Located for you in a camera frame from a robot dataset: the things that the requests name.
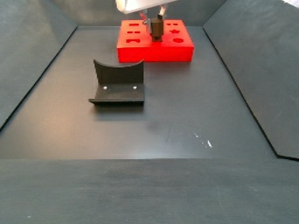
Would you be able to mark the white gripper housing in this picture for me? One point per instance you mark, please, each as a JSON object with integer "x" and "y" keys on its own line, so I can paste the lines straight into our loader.
{"x": 129, "y": 6}

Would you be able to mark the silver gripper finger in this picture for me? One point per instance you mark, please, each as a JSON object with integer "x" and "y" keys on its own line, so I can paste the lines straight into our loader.
{"x": 144, "y": 17}
{"x": 161, "y": 12}

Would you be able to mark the brown three prong peg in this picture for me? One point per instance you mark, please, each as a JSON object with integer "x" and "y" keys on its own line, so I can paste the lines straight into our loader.
{"x": 156, "y": 29}

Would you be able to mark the red shape sorter block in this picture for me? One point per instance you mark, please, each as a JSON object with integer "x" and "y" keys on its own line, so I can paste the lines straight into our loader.
{"x": 135, "y": 45}

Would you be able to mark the black curved holder bracket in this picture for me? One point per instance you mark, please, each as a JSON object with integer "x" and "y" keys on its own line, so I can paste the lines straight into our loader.
{"x": 120, "y": 84}

